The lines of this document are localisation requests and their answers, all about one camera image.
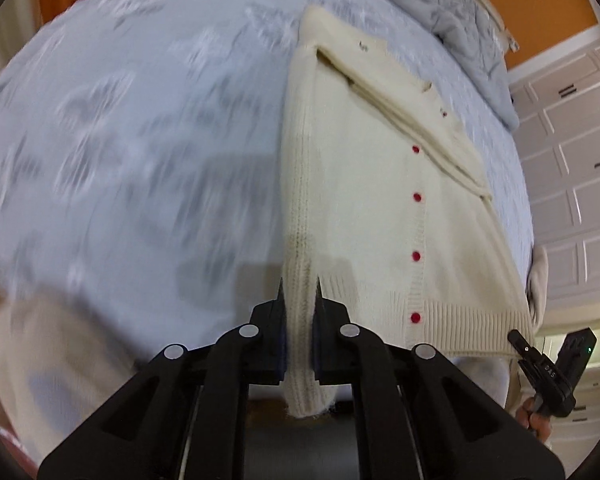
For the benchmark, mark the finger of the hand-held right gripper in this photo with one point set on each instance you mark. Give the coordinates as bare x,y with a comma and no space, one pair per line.
521,344

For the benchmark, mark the pale blue patterned bedspread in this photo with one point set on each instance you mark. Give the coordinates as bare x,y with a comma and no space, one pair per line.
130,160

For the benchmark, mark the person's right hand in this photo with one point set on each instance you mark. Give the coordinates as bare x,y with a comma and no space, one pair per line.
535,422

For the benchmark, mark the grey quilted blanket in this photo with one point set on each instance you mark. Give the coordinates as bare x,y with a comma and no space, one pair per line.
460,25

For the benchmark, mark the cream knit cardigan red buttons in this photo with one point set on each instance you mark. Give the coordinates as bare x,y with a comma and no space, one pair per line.
380,220

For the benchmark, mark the cream cloth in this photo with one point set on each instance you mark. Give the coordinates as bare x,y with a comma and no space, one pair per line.
55,360

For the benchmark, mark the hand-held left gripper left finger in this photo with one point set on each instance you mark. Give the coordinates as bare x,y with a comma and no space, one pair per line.
281,352

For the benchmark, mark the white panelled wardrobe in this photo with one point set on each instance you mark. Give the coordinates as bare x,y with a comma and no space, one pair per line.
575,185

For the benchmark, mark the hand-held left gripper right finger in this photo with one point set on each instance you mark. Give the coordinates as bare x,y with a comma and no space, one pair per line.
316,352

